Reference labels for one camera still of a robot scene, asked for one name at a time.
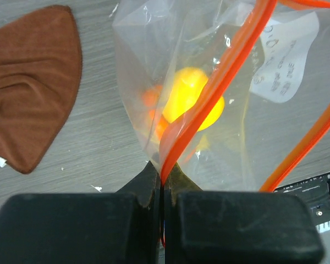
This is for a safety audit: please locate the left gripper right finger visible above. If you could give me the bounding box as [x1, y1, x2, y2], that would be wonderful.
[163, 165, 325, 263]

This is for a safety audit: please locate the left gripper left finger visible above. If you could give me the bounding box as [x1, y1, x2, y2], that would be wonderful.
[0, 162, 160, 263]

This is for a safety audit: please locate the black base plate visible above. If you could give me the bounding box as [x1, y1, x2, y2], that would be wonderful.
[274, 172, 330, 226]

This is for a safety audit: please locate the clear orange-zip bag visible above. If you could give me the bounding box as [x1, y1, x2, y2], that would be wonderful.
[112, 1, 330, 192]

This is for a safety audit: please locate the slotted cable duct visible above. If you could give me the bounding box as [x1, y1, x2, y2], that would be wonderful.
[316, 221, 330, 233]

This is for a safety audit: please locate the orange persimmon toy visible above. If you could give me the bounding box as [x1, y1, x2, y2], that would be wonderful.
[141, 84, 169, 142]

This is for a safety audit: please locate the yellow lemon toy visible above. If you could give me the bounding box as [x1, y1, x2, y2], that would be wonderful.
[162, 67, 226, 132]

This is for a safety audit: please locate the brown cloth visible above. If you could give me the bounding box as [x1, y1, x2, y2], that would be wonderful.
[0, 5, 83, 174]

